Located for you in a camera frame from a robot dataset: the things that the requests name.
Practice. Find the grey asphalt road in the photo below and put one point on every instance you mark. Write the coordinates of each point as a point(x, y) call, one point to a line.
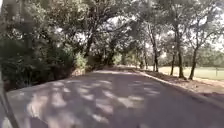
point(110, 106)

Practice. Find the sunlit grass field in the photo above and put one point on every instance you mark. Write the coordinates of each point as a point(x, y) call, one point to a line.
point(205, 72)

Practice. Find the dense wood of trees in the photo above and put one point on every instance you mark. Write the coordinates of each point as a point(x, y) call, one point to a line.
point(43, 43)

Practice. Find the row of trees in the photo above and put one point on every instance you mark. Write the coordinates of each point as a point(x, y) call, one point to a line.
point(180, 50)

